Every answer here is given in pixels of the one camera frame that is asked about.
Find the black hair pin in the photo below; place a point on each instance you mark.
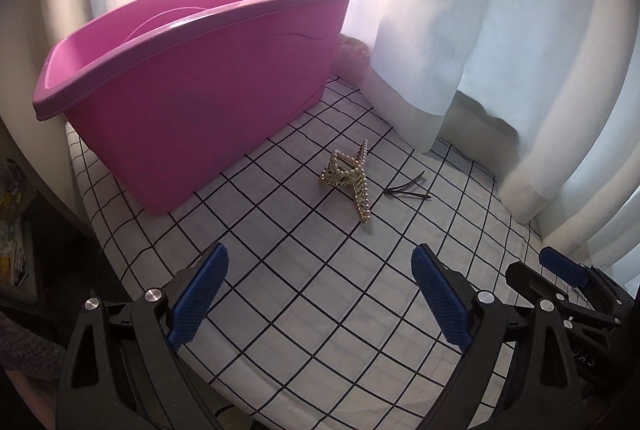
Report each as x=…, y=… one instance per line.
x=400, y=190

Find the pink cloth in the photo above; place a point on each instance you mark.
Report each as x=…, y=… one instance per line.
x=355, y=55

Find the white checked bedsheet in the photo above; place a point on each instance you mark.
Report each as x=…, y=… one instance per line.
x=300, y=285

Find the stack of books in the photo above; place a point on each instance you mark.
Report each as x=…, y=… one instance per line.
x=12, y=230

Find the white curtain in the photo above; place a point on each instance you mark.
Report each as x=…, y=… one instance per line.
x=450, y=10

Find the pink plastic bin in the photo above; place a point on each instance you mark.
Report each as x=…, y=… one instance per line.
x=200, y=110

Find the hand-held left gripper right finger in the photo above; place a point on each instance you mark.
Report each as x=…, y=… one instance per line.
x=442, y=295

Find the pearl hair claw clip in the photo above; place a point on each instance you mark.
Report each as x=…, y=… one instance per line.
x=345, y=175

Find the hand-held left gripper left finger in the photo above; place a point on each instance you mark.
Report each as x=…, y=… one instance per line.
x=197, y=295

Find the grey knitted cloth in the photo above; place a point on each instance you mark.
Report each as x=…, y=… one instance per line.
x=30, y=342

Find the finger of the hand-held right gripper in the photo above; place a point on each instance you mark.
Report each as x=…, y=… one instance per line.
x=562, y=264
x=530, y=282

